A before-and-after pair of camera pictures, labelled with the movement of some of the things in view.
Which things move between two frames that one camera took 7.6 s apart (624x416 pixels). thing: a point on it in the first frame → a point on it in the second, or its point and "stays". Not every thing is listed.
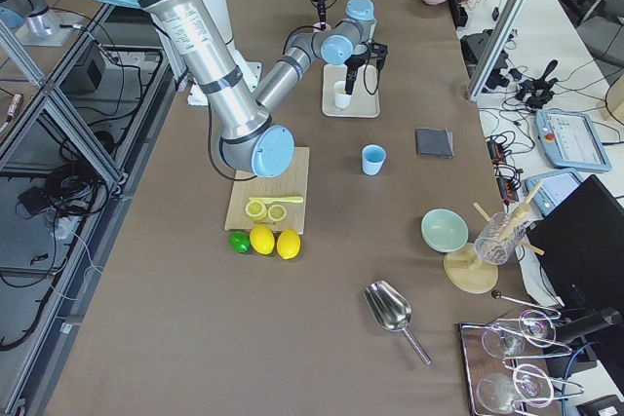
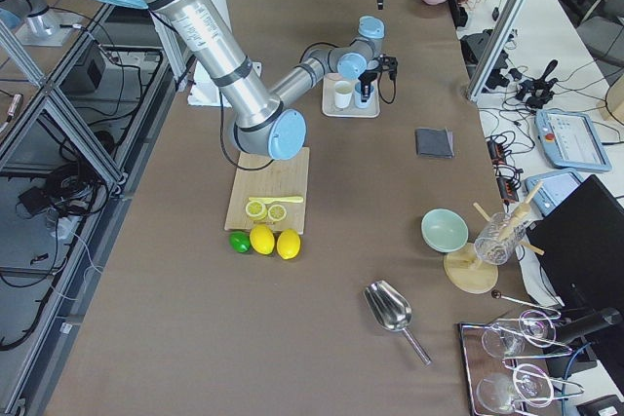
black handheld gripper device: (535, 92) stays
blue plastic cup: (372, 158) → (358, 95)
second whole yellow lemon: (289, 244) stays
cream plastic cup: (342, 99) stays
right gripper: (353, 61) → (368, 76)
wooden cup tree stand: (473, 268) stays
